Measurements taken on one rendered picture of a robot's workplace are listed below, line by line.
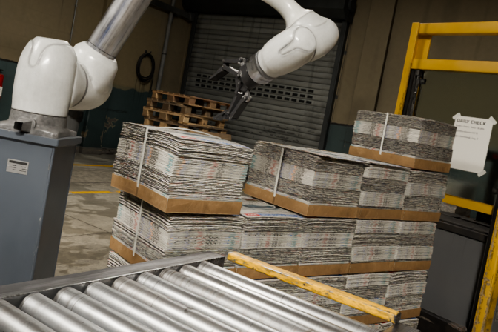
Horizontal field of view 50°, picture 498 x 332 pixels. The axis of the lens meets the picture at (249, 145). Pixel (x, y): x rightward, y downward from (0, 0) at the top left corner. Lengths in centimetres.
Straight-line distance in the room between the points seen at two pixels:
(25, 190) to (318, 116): 794
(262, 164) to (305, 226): 33
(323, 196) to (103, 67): 91
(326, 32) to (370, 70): 743
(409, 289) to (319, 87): 696
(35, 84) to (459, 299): 236
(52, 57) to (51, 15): 763
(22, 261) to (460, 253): 222
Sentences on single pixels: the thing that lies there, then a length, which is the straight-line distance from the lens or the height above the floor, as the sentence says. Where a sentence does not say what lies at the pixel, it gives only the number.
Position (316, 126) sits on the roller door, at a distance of 928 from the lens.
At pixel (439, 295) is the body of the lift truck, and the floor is 40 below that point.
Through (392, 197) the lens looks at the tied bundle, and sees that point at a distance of 236.
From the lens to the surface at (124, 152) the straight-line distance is 186.
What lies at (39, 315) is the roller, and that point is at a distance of 96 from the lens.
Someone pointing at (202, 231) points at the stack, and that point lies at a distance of 173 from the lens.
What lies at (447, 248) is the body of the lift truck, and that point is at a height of 65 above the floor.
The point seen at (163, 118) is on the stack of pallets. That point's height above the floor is 88.
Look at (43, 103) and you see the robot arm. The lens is 160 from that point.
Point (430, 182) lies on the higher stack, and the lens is 258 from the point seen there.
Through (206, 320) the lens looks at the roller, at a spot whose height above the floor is 80.
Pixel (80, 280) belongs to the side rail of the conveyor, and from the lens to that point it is 108.
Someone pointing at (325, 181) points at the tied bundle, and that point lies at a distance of 204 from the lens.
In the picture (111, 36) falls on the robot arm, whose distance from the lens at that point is 177.
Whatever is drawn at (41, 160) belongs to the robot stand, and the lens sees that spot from 159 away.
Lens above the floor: 116
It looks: 3 degrees down
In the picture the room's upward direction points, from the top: 11 degrees clockwise
